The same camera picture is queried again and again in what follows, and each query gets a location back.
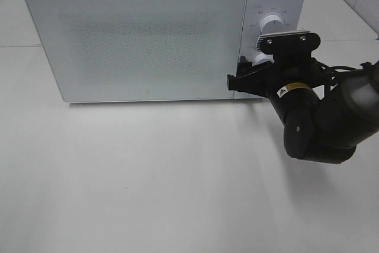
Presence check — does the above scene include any upper white power knob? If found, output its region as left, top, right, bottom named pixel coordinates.
left=259, top=12, right=285, bottom=34

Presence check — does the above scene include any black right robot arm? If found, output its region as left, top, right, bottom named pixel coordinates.
left=227, top=31, right=378, bottom=164

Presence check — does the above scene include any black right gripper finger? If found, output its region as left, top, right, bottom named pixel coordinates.
left=227, top=56, right=274, bottom=98
left=256, top=30, right=321, bottom=56

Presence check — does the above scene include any white microwave door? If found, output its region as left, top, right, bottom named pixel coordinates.
left=25, top=0, right=245, bottom=103

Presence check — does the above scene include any white timer knob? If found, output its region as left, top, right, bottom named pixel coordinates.
left=253, top=53, right=274, bottom=65

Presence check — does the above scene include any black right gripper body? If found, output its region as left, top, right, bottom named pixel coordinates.
left=267, top=52, right=320, bottom=117

